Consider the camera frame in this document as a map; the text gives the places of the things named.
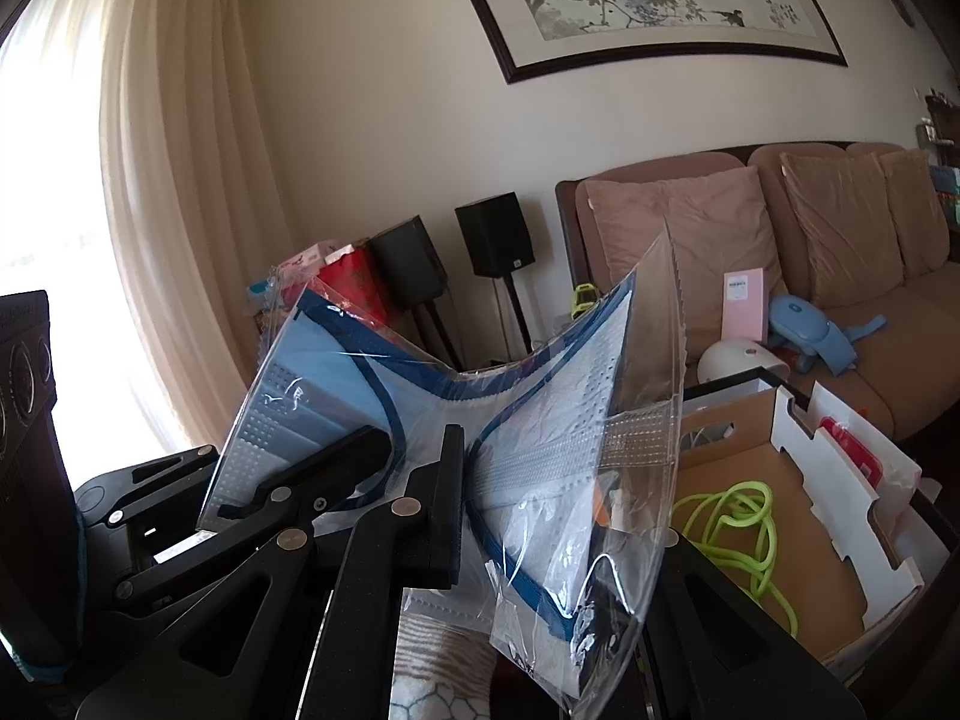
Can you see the brown fabric sofa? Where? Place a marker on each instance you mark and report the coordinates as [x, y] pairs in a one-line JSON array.
[[906, 377]]

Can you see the sofa cushion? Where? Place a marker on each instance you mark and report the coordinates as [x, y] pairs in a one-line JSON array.
[[842, 208], [921, 227], [717, 224]]

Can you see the red tea gift bag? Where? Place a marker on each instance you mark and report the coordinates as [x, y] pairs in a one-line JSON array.
[[349, 271]]

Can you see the cardboard box tray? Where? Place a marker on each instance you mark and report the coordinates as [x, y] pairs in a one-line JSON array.
[[854, 554]]

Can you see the middle sofa cushion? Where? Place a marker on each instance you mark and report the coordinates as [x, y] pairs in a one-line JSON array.
[[842, 208]]

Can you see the left black speaker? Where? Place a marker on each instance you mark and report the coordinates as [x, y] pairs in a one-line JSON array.
[[407, 264]]

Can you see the white dome lamp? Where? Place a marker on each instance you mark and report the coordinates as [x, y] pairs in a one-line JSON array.
[[727, 358]]

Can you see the face mask plastic bag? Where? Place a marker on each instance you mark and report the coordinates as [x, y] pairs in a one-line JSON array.
[[571, 458]]

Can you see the left sofa cushion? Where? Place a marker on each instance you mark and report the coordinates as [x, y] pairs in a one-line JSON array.
[[717, 224]]

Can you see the round wall clock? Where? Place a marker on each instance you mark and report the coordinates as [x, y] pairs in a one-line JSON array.
[[904, 12]]

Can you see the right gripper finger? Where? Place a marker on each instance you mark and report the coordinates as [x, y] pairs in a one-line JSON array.
[[431, 548]]

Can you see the right black speaker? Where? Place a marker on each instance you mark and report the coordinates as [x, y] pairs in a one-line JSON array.
[[496, 235]]

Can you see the black speaker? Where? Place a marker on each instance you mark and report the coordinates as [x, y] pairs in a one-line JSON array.
[[496, 235], [407, 264]]

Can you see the grey patterned fleece blanket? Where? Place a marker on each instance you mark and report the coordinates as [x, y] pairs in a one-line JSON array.
[[445, 667]]

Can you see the right sofa cushion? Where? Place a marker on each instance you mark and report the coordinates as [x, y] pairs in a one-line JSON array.
[[921, 227]]

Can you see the pink booklet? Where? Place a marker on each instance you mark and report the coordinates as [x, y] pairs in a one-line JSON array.
[[745, 306]]

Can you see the framed bird painting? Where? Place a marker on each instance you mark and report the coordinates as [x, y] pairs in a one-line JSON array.
[[533, 38]]

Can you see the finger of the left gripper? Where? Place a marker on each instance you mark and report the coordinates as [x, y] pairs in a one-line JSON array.
[[292, 498]]

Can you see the green portable speaker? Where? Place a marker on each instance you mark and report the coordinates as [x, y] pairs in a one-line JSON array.
[[585, 297]]

